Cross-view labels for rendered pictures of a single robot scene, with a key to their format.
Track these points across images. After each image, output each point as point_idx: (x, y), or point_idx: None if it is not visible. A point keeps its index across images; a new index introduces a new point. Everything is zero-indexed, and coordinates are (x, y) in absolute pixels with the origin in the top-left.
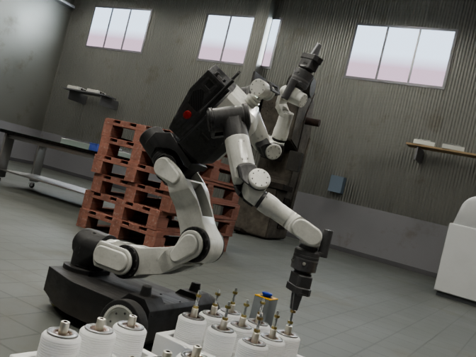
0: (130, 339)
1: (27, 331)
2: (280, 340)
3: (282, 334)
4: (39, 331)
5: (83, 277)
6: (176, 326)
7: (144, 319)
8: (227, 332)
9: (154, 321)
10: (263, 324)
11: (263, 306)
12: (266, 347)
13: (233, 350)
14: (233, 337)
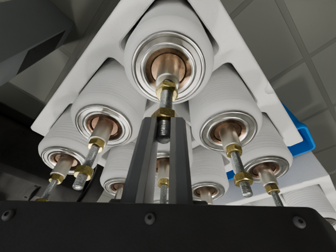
0: None
1: (100, 196)
2: (247, 121)
3: (190, 95)
4: None
5: None
6: (27, 143)
7: (96, 190)
8: (224, 191)
9: (73, 176)
10: (112, 119)
11: (89, 161)
12: (288, 156)
13: (192, 144)
14: (226, 179)
